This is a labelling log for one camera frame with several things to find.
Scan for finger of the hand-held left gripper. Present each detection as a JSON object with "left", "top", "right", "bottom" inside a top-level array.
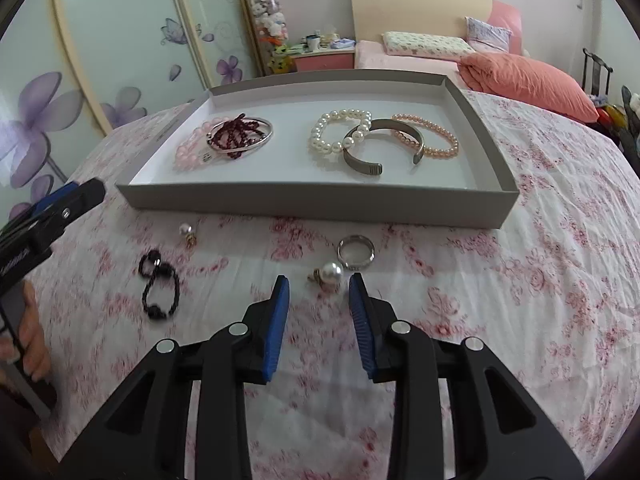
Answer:
[
  {"left": 27, "top": 178, "right": 107, "bottom": 256},
  {"left": 10, "top": 182, "right": 81, "bottom": 223}
]

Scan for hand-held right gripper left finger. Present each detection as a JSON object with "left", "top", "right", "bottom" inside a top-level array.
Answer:
[{"left": 60, "top": 275, "right": 291, "bottom": 480}]

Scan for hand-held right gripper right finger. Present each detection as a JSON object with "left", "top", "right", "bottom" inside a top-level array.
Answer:
[{"left": 348, "top": 272, "right": 586, "bottom": 480}]

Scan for pink quartz bead bracelet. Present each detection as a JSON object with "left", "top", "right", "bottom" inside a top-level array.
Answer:
[{"left": 174, "top": 119, "right": 226, "bottom": 171}]

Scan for grey cardboard tray box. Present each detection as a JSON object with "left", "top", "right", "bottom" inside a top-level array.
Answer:
[{"left": 116, "top": 70, "right": 521, "bottom": 230}]

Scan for grey metal cuff bangle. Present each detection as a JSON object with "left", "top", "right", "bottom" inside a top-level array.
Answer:
[{"left": 342, "top": 117, "right": 427, "bottom": 178}]

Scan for dark red bead bracelet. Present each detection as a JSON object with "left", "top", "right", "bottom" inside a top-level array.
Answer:
[{"left": 209, "top": 112, "right": 266, "bottom": 160}]

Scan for white pearl bracelet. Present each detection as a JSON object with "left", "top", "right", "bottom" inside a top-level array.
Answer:
[{"left": 308, "top": 108, "right": 373, "bottom": 157}]

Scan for pink pearl bracelet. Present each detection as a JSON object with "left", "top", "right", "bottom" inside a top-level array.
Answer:
[{"left": 390, "top": 112, "right": 460, "bottom": 158}]

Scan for thin silver bangle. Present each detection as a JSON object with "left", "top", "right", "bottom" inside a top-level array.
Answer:
[{"left": 206, "top": 116, "right": 275, "bottom": 153}]

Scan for person's left hand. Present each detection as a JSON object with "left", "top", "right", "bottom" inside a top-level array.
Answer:
[{"left": 0, "top": 280, "right": 52, "bottom": 382}]

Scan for pink floral tablecloth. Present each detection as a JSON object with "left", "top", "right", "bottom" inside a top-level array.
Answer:
[{"left": 30, "top": 82, "right": 640, "bottom": 480}]

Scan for floral sliding door wardrobe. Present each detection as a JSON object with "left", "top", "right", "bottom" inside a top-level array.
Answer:
[{"left": 0, "top": 0, "right": 266, "bottom": 221}]

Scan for bed with pink sheet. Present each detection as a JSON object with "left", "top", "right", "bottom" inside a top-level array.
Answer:
[{"left": 354, "top": 40, "right": 466, "bottom": 73}]

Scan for pink nightstand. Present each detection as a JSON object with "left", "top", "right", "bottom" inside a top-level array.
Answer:
[{"left": 291, "top": 45, "right": 357, "bottom": 73}]

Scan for clear tube of plush toys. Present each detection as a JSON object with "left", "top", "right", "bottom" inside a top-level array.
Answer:
[{"left": 245, "top": 0, "right": 296, "bottom": 76}]

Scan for cream patterned pillow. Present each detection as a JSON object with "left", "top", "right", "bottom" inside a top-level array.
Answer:
[{"left": 381, "top": 31, "right": 477, "bottom": 59}]

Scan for orange pillow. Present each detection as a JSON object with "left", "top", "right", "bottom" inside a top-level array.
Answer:
[{"left": 457, "top": 51, "right": 601, "bottom": 123}]

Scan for lilac print pillow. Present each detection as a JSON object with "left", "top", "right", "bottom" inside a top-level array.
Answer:
[{"left": 465, "top": 16, "right": 514, "bottom": 53}]

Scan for beige and pink headboard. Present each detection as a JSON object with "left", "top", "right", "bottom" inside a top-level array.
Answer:
[{"left": 349, "top": 0, "right": 525, "bottom": 56}]

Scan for colourful toys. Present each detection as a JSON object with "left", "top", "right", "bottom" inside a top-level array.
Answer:
[{"left": 597, "top": 104, "right": 626, "bottom": 132}]

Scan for dark grey office chair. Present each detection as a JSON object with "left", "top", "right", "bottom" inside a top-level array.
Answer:
[{"left": 619, "top": 85, "right": 640, "bottom": 166}]

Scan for dark wooden chair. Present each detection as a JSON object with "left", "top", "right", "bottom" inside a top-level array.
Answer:
[{"left": 582, "top": 47, "right": 613, "bottom": 106}]

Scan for silver ring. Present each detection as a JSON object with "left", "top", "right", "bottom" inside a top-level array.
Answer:
[{"left": 336, "top": 235, "right": 376, "bottom": 267}]

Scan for black bead bracelet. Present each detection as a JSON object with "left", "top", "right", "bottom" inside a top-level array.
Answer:
[{"left": 138, "top": 249, "right": 181, "bottom": 321}]

